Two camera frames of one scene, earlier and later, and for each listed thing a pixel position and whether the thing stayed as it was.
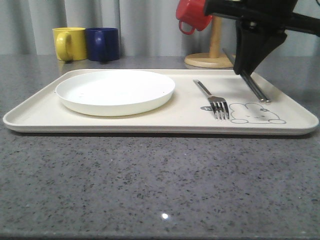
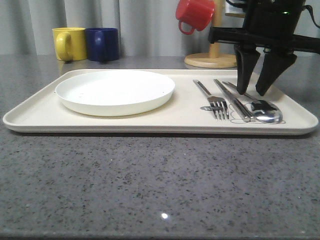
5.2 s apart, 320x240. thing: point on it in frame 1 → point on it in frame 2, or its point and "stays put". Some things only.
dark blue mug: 102,44 stays put
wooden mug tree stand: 213,59 stays put
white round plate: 114,93 stays put
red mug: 192,16 stays put
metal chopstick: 251,87 → 234,100
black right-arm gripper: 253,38 → 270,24
